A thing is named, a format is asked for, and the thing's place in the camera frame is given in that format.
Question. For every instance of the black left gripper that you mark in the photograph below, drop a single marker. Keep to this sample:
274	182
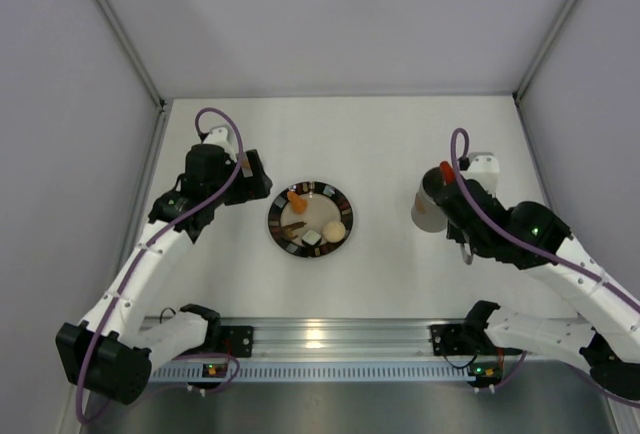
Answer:
252	180

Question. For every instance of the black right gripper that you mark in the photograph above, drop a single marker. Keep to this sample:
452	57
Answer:
451	196

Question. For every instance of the metal serving tongs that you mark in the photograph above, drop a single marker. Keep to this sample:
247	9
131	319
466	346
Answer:
466	255

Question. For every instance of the red sausage piece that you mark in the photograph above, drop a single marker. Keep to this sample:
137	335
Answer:
447	172

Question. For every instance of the orange carrot piece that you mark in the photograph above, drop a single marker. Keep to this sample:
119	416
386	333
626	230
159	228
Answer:
297	203

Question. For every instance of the black white sushi piece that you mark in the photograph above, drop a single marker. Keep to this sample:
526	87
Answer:
312	238

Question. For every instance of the white steamed bun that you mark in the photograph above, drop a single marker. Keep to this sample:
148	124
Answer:
334	232

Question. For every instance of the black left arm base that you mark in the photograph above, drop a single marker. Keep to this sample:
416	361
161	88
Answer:
236	341

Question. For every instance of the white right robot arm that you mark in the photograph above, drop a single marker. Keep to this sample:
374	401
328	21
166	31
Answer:
547	250

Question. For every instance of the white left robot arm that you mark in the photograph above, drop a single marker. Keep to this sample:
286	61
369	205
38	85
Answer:
108	352

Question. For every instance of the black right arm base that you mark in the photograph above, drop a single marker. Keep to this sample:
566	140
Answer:
453	339

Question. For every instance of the grey cylindrical lunch container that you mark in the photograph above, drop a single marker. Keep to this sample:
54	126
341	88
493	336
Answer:
425	214

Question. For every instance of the brown cooked shrimp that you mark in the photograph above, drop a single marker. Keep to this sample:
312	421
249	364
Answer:
293	231

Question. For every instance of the black patterned round plate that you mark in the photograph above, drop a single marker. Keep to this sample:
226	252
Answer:
310	219

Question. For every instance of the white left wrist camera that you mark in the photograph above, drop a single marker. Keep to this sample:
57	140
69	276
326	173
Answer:
221	136

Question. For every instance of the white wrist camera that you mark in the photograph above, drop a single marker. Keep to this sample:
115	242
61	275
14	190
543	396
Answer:
482	167
221	136

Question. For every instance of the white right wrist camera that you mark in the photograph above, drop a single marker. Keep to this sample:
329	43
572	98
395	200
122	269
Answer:
482	167

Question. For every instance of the aluminium mounting rail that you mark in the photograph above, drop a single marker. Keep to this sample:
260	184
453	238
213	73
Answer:
350	336

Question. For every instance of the slotted grey cable duct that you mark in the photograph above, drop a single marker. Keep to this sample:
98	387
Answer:
308	372

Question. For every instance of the left aluminium frame post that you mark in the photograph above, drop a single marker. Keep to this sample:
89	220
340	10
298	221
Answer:
130	52

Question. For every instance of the aluminium frame post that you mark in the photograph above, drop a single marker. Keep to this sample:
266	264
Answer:
552	34
130	52

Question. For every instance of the right aluminium frame post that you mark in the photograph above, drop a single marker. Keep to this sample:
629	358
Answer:
552	34

